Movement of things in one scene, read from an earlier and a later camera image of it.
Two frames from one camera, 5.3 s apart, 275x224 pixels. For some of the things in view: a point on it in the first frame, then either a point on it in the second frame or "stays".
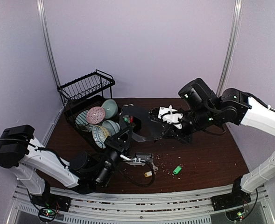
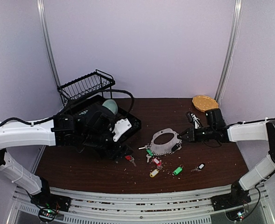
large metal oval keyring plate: (144, 129) → (165, 148)
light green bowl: (111, 108) stays
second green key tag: (177, 170) stays
